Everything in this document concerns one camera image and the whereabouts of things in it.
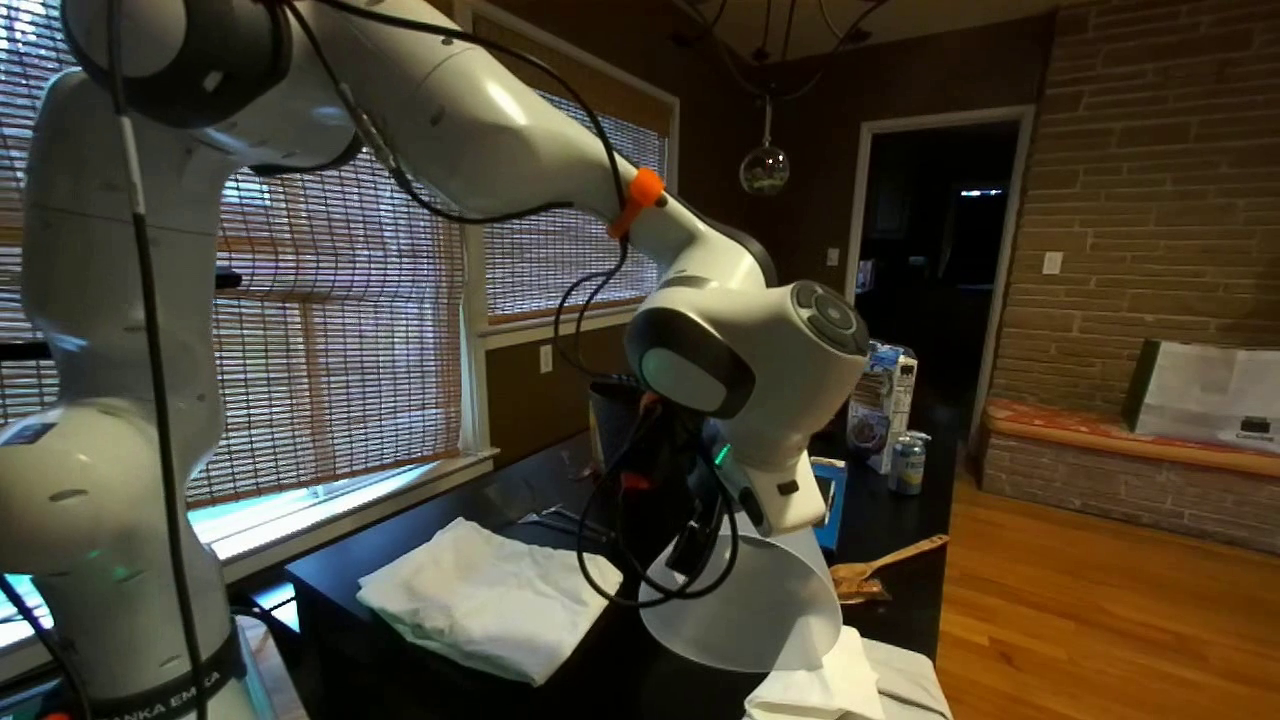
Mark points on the small rumpled white cloth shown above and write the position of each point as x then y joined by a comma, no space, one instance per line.
827,685

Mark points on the white door frame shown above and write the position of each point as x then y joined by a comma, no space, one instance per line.
852,243

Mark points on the wooden spatula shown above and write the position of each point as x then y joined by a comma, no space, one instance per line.
864,583

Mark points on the white wall outlet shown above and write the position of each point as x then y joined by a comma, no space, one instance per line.
545,359

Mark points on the large folded white cloth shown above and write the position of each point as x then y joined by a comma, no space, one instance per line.
481,600

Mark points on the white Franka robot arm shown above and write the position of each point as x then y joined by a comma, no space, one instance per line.
453,120

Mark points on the brick fireplace hearth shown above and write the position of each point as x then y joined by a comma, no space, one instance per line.
1120,474

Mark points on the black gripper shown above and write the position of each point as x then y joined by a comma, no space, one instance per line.
664,494

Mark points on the metal drink can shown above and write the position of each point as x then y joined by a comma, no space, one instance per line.
908,465

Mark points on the hanging glass globe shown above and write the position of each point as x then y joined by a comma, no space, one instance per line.
765,171

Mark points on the standing blue white package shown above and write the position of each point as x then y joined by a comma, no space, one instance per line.
886,394

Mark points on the flat blue snack box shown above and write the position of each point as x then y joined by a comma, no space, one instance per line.
833,504

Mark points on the white translucent cone shade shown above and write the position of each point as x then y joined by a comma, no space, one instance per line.
762,612

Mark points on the white light switch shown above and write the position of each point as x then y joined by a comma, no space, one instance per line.
1052,262

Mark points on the white board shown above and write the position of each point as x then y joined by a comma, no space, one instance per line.
1206,387

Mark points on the small woven window blind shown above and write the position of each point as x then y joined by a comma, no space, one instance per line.
563,262

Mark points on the large woven window blind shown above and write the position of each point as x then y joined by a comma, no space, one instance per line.
345,345

